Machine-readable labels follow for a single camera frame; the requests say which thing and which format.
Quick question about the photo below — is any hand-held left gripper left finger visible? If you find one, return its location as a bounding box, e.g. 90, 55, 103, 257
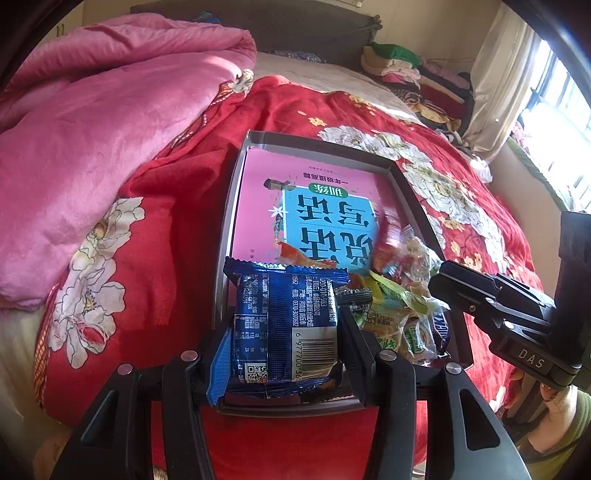
48, 330, 232, 480

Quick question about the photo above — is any pink plush blanket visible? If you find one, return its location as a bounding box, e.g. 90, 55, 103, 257
0, 13, 258, 315

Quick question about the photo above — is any person's right hand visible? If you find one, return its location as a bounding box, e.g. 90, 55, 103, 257
503, 381, 580, 423

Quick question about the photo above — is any yellow-green snack packet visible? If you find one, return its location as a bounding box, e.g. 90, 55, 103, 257
369, 272, 451, 315

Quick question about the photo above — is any pile of folded clothes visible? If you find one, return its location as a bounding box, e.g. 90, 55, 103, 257
360, 41, 476, 134

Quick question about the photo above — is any red snack packet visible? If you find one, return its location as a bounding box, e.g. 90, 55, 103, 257
372, 208, 407, 273

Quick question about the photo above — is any blue snack packet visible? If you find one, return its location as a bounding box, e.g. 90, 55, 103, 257
223, 256, 351, 400

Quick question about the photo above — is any metal tray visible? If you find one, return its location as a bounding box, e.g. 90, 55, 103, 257
212, 130, 474, 416

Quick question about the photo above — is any dark floral cloth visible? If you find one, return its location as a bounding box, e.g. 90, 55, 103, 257
272, 48, 328, 63

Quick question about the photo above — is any red floral quilt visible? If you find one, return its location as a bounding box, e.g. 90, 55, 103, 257
34, 76, 546, 480

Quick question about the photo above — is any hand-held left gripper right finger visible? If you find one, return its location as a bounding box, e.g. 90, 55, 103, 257
337, 305, 532, 480

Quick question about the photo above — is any clear green candy packet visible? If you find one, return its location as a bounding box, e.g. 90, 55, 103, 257
394, 225, 445, 284

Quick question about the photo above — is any beige bed sheet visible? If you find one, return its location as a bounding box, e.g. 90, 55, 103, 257
252, 51, 416, 125

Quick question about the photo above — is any person's right forearm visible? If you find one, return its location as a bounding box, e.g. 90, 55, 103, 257
517, 383, 591, 480

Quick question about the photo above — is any white crumpled cloth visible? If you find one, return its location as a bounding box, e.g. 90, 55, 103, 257
457, 138, 495, 183

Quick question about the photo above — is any round pastry clear wrapper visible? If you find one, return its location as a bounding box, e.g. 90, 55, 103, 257
397, 318, 437, 365

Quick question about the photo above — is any orange bread packet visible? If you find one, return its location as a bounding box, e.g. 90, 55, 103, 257
277, 241, 338, 269

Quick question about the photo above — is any cream curtain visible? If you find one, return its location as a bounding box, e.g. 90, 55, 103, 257
462, 4, 548, 162

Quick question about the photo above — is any window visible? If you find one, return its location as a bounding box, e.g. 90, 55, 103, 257
508, 28, 591, 213

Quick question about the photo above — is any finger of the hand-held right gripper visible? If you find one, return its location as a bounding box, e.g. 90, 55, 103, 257
427, 261, 509, 324

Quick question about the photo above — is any grey headboard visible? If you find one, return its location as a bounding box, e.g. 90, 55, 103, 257
129, 0, 384, 58

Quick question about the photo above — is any dark green pea packet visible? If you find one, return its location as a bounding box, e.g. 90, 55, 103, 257
335, 286, 375, 324

